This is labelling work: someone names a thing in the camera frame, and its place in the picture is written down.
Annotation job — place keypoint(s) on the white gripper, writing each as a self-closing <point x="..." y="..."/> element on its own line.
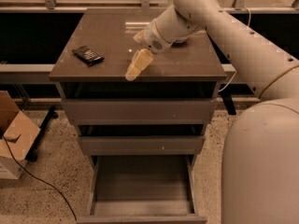
<point x="153" y="37"/>

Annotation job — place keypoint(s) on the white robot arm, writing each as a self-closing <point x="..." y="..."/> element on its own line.
<point x="260" y="159"/>

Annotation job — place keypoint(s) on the grey top drawer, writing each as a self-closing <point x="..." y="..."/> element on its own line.
<point x="132" y="112"/>

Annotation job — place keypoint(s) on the grey middle drawer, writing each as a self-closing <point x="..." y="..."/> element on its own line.
<point x="141" y="145"/>

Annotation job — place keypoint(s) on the grey open bottom drawer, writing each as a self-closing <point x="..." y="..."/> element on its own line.
<point x="142" y="190"/>

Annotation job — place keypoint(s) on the white ceramic bowl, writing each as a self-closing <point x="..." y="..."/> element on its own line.
<point x="182" y="41"/>

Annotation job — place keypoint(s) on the black stand leg right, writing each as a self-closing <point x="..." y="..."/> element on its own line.
<point x="228" y="103"/>

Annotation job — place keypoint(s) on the black stand leg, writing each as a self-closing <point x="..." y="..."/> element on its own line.
<point x="32" y="154"/>
<point x="228" y="103"/>

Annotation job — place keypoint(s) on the open cardboard box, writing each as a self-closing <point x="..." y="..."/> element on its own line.
<point x="20" y="132"/>

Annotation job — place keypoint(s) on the black stand leg left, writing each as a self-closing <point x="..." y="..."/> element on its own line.
<point x="32" y="154"/>

